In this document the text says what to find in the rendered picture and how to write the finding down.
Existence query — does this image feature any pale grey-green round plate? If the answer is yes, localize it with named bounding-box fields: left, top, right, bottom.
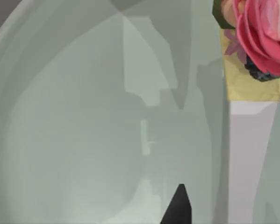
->
left=0, top=0, right=280, bottom=224

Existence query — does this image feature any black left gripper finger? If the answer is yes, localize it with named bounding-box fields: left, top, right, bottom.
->
left=160, top=183, right=192, bottom=224

